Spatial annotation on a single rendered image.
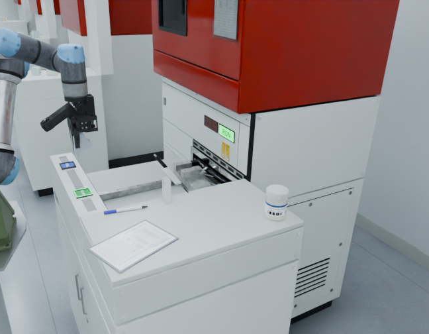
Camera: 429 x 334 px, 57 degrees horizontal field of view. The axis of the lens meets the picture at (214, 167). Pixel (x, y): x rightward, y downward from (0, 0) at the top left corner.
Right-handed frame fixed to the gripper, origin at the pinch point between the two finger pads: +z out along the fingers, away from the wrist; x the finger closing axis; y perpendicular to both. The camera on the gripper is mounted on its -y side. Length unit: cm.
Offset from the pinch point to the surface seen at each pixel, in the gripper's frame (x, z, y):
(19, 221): 15.3, 28.8, -20.1
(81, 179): 11.8, 14.7, 3.0
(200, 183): 3, 23, 49
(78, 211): -11.5, 14.7, -3.3
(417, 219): -2, 82, 207
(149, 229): -32.7, 13.9, 12.8
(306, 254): -15, 63, 98
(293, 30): -15, -40, 75
